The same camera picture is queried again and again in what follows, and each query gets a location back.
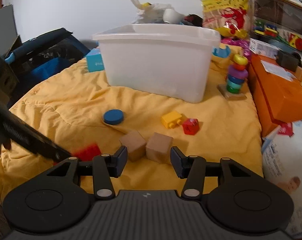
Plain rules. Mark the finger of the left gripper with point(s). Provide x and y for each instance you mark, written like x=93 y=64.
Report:
x=12 y=127

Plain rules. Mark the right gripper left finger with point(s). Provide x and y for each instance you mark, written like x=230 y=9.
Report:
x=105 y=167

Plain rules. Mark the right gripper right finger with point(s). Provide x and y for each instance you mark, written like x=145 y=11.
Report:
x=193 y=169

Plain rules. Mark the red wedge block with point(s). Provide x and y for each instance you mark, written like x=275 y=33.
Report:
x=87 y=153

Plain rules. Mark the left wooden cube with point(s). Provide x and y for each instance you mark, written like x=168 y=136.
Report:
x=135 y=144

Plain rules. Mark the wooden cube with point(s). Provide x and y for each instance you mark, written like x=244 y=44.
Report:
x=158 y=148
x=135 y=144

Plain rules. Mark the right wooden cube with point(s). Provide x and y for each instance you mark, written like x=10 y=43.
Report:
x=158 y=148

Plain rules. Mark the blue black fabric bag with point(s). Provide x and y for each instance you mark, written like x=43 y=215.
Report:
x=42 y=57

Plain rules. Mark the red small block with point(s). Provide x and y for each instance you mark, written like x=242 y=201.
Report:
x=191 y=126

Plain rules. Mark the grey panel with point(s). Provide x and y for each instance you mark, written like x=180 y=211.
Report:
x=8 y=32

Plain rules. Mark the blue round disc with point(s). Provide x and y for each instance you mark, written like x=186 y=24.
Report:
x=113 y=117

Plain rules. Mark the yellow duplo brick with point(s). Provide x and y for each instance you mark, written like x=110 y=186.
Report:
x=171 y=120

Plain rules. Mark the yellow quilted blanket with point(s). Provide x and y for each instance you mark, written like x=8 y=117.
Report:
x=68 y=108

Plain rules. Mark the light blue small box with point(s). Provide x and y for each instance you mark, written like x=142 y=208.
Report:
x=94 y=60

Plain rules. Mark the baby wipes pack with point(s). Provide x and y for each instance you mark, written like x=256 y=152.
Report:
x=282 y=165

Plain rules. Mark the white plastic storage bin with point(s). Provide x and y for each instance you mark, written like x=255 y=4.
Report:
x=165 y=59

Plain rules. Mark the orange cardboard box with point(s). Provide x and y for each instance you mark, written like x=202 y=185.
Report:
x=277 y=100

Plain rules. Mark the yellow red snack bag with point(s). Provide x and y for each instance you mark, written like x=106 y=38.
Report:
x=230 y=18

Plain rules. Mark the white plastic bag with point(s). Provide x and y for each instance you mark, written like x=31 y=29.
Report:
x=148 y=13

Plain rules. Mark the clear toy bricks container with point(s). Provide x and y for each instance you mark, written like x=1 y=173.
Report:
x=278 y=22

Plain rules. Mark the colourful ring stacker toy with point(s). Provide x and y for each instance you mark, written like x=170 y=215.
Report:
x=235 y=79

